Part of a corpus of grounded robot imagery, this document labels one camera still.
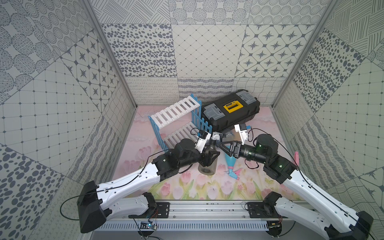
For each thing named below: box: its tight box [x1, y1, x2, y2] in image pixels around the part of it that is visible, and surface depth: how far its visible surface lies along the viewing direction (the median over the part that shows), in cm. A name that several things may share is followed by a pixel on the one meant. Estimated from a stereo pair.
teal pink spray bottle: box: [225, 153, 243, 180], surface depth 88 cm
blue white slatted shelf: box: [148, 94, 213, 150], surface depth 84 cm
